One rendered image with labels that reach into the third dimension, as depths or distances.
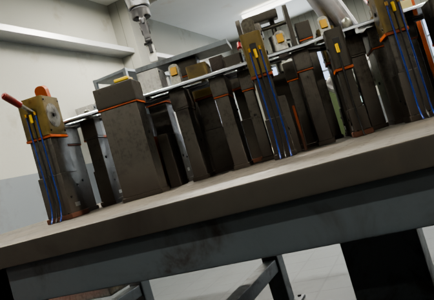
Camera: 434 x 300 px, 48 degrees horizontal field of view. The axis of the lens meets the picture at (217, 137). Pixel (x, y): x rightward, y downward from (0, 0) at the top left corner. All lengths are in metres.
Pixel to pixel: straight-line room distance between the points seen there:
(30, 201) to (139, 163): 3.34
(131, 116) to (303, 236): 0.77
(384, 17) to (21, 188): 3.82
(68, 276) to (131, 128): 0.55
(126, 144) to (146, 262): 0.59
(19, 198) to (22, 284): 3.57
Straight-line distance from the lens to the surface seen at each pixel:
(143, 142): 1.36
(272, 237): 0.74
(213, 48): 1.84
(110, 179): 1.61
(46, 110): 1.46
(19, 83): 5.01
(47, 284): 0.99
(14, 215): 4.52
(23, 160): 4.74
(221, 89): 1.47
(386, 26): 1.30
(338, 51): 1.31
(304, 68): 1.45
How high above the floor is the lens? 0.74
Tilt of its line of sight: 3 degrees up
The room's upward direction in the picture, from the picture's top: 16 degrees counter-clockwise
